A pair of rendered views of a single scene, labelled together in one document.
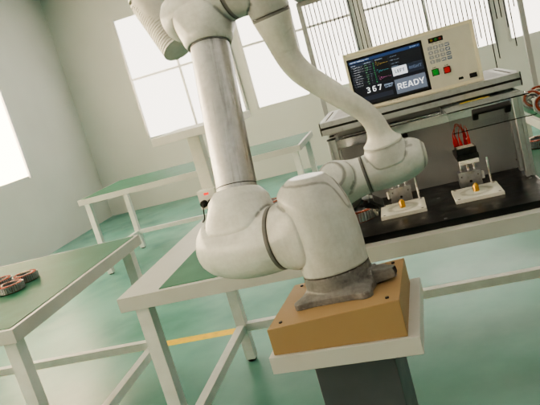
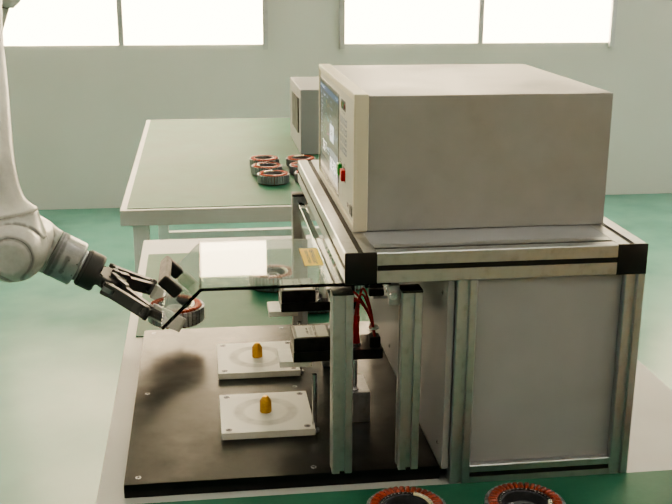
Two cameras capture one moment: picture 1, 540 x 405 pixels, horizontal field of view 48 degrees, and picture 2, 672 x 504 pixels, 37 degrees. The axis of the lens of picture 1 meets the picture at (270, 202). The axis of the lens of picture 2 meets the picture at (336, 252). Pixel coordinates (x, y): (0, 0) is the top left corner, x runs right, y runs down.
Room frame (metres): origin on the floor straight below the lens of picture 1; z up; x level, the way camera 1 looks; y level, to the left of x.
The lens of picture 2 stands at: (1.47, -2.14, 1.51)
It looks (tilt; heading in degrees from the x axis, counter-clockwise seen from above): 16 degrees down; 68
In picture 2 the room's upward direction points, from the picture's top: straight up
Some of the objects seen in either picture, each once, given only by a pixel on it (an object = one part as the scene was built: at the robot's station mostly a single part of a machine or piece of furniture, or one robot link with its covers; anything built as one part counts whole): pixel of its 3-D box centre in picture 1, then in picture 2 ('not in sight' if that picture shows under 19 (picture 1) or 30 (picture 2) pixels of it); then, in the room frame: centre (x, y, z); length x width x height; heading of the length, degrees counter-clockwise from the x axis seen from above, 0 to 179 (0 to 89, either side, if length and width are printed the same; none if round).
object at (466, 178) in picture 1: (469, 177); (351, 398); (2.07, -0.70, 0.80); 0.08 x 0.05 x 0.06; 76
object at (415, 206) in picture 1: (402, 208); (257, 359); (1.99, -0.43, 0.78); 0.15 x 0.15 x 0.01; 76
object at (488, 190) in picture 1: (476, 192); (265, 414); (1.93, -0.66, 0.78); 0.15 x 0.15 x 0.01; 76
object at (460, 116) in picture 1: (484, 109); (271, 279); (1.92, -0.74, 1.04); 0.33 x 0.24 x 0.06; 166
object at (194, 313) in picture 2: (357, 214); (176, 311); (1.87, -0.26, 0.83); 0.11 x 0.11 x 0.04
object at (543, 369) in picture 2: not in sight; (542, 377); (2.27, -0.96, 0.91); 0.28 x 0.03 x 0.32; 166
